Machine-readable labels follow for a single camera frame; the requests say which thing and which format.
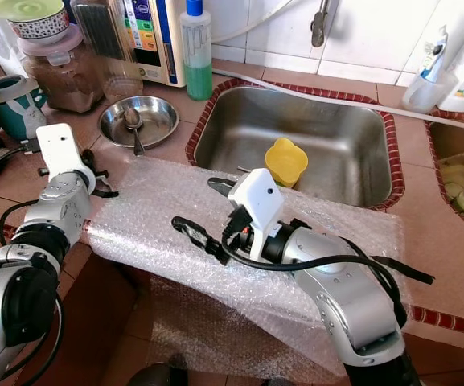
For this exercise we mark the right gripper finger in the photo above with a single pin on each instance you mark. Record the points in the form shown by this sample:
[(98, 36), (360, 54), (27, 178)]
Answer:
[(222, 186), (201, 240)]

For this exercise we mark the silver metal fork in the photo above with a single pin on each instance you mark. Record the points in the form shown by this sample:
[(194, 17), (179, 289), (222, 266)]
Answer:
[(244, 170)]

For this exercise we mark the silver metal spoon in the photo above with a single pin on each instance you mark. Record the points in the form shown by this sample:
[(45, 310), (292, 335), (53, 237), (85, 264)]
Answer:
[(131, 119)]

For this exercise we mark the yellow plastic cup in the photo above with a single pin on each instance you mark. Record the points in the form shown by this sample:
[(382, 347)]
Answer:
[(286, 161)]

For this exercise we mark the stainless steel bowl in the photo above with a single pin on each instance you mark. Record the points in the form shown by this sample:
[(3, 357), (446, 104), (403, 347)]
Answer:
[(158, 121)]

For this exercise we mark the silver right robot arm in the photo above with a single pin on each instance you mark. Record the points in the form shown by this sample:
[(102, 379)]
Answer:
[(352, 305)]

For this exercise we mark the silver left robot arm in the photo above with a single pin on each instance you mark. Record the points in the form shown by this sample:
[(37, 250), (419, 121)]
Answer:
[(22, 305)]

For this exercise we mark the clear bubble wrap sheet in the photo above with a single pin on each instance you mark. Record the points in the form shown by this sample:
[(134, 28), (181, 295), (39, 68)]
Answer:
[(167, 241)]

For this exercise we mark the green white mug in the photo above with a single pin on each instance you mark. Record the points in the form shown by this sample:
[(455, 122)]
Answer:
[(18, 117)]

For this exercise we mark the brown-filled jar pink lid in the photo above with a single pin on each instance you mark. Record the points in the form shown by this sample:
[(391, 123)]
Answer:
[(67, 80)]

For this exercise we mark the green dish soap bottle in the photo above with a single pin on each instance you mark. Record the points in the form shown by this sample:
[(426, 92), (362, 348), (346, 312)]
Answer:
[(197, 80)]

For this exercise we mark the stainless steel sink basin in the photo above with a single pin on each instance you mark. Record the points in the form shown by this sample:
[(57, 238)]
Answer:
[(336, 137), (449, 141)]

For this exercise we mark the white rigid pipe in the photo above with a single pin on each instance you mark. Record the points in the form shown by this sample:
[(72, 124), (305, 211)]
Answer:
[(304, 84)]

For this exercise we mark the orange-lid glass jar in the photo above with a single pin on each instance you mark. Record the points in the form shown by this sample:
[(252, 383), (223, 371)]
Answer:
[(99, 40)]

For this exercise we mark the dark robot foot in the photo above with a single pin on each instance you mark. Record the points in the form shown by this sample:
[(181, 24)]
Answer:
[(158, 375)]

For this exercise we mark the beige water ionizer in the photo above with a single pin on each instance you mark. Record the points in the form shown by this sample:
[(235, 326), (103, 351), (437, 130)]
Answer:
[(159, 40)]

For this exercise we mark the black tape strip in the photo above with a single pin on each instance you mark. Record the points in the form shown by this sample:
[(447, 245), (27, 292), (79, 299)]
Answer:
[(402, 270)]

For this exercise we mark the silver faucet spout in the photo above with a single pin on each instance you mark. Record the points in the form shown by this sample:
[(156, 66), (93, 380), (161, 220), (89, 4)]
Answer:
[(320, 32)]

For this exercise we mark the green-lid patterned container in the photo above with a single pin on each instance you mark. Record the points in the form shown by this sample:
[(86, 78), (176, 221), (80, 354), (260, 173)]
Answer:
[(30, 10)]

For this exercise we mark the clear plastic cup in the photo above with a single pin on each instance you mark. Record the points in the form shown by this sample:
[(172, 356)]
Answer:
[(427, 95)]

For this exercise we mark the blue white toothbrush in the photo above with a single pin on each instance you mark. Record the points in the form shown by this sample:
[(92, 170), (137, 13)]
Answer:
[(434, 56)]

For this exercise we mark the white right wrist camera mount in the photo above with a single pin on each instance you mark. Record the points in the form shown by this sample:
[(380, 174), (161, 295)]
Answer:
[(256, 197)]

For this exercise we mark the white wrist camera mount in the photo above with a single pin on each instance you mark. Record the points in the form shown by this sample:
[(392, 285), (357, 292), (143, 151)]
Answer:
[(63, 153), (256, 197)]

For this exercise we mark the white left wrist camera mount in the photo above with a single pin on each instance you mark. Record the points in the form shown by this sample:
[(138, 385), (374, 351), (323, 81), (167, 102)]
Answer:
[(63, 153)]

